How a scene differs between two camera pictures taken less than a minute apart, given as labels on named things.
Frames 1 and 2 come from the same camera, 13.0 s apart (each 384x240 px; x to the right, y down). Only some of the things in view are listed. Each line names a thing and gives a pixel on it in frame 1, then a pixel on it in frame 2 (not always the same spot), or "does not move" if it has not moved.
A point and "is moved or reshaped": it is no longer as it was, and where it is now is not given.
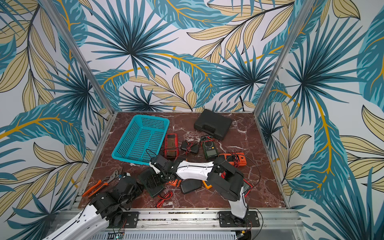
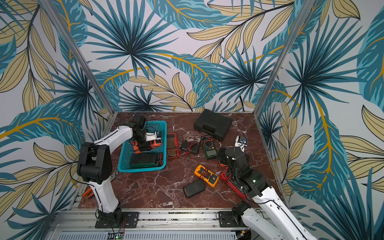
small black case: [188, 185] is moved or reshaped
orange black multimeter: [176, 182] -> [153, 145]
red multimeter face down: [171, 147] does not move
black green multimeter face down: [153, 181] -> [144, 159]
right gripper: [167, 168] -> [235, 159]
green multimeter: [207, 142] does not move
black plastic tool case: [212, 124] does not move
